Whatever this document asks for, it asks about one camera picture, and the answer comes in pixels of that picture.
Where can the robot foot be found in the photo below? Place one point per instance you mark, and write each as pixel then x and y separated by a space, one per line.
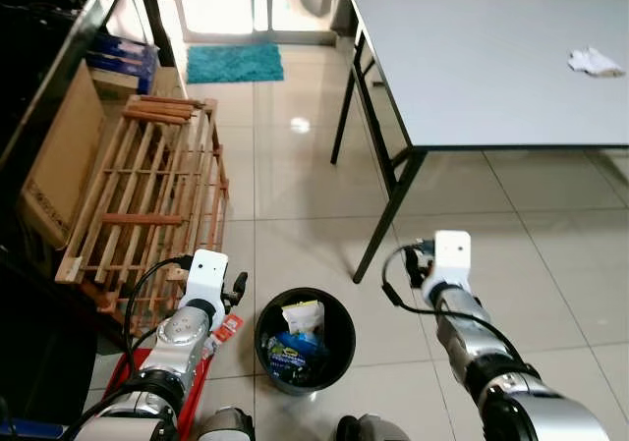
pixel 373 429
pixel 226 426

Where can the black round rubbish bin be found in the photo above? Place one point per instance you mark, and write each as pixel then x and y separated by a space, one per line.
pixel 339 353

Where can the teal floor mat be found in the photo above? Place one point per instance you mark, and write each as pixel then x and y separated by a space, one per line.
pixel 234 64

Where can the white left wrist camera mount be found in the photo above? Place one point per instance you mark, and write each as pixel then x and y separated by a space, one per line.
pixel 206 274

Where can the yellow white snack packet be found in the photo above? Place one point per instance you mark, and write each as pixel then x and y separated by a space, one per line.
pixel 303 318

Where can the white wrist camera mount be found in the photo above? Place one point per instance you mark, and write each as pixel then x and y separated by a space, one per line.
pixel 452 254
pixel 206 274

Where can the blue snack packet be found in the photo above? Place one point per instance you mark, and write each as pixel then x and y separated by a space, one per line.
pixel 293 358

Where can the grey table with black legs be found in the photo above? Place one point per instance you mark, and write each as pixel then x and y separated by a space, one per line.
pixel 482 63

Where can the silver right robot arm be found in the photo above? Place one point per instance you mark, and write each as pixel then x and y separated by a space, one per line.
pixel 482 362

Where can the white paper tissue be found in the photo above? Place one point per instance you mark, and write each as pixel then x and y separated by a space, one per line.
pixel 593 63

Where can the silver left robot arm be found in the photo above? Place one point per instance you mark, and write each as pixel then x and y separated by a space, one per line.
pixel 172 348

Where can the black glass-top desk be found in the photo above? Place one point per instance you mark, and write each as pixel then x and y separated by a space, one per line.
pixel 39 48

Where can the blue cardboard box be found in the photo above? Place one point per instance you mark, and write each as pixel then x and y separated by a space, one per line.
pixel 123 63

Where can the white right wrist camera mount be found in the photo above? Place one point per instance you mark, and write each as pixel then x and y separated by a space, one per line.
pixel 452 254

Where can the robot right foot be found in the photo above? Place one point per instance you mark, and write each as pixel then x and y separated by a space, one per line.
pixel 373 429

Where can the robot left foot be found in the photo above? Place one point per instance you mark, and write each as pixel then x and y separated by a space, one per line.
pixel 226 426

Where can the wooden slatted shoe rack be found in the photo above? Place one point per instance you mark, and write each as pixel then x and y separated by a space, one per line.
pixel 142 220

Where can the flat brown cardboard box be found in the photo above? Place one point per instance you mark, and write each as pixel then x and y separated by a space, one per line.
pixel 64 161

